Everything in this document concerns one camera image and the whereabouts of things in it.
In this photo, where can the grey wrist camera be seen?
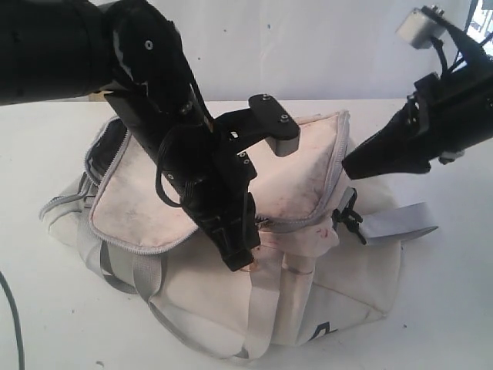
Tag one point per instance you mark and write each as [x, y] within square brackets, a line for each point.
[423, 24]
[264, 119]

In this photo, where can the white backdrop curtain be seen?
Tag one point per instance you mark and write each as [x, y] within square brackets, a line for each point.
[299, 49]

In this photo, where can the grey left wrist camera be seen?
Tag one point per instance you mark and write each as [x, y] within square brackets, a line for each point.
[264, 119]

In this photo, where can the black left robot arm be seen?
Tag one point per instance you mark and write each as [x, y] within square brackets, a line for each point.
[134, 54]

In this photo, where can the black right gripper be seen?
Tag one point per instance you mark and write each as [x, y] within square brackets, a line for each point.
[454, 114]

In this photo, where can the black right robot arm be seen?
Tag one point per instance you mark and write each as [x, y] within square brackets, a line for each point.
[443, 117]

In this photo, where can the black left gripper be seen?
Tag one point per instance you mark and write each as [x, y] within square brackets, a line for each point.
[206, 173]

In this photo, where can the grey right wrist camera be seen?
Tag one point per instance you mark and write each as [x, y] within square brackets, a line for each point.
[423, 24]

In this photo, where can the white canvas duffel bag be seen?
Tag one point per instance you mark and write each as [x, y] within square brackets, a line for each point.
[329, 256]

